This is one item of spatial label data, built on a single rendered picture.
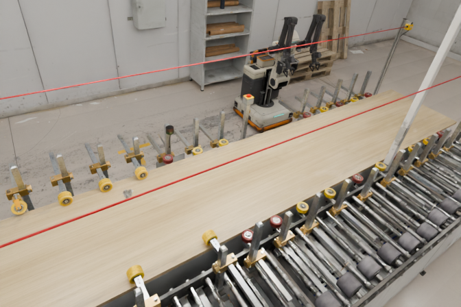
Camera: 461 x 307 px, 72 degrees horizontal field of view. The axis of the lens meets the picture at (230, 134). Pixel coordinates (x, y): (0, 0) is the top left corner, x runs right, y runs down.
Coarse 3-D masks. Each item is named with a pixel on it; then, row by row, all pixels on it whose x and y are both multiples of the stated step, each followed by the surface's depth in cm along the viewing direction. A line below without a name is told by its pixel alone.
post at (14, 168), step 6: (12, 168) 190; (12, 174) 191; (18, 174) 193; (18, 180) 196; (18, 186) 198; (24, 186) 200; (24, 198) 204; (30, 198) 210; (30, 204) 209; (30, 210) 212
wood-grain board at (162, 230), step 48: (384, 96) 367; (240, 144) 269; (288, 144) 275; (336, 144) 281; (384, 144) 288; (96, 192) 213; (144, 192) 216; (192, 192) 220; (240, 192) 224; (288, 192) 228; (0, 240) 178; (48, 240) 181; (96, 240) 184; (144, 240) 186; (192, 240) 189; (0, 288) 157; (48, 288) 159; (96, 288) 161
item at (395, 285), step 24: (456, 144) 332; (456, 216) 264; (264, 240) 201; (312, 240) 219; (360, 240) 222; (432, 240) 212; (456, 240) 304; (240, 264) 196; (288, 264) 206; (336, 264) 205; (408, 264) 196; (264, 288) 188; (288, 288) 189; (360, 288) 193; (384, 288) 195
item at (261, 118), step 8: (240, 104) 453; (256, 104) 449; (272, 104) 455; (280, 104) 455; (240, 112) 460; (256, 112) 432; (264, 112) 433; (272, 112) 435; (280, 112) 438; (288, 112) 446; (248, 120) 446; (256, 120) 430; (264, 120) 425; (272, 120) 435; (280, 120) 444; (288, 120) 455; (256, 128) 435; (264, 128) 434
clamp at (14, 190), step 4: (12, 188) 200; (16, 188) 200; (28, 188) 202; (12, 192) 198; (16, 192) 198; (20, 192) 200; (24, 192) 201; (28, 192) 202; (8, 196) 197; (12, 196) 198
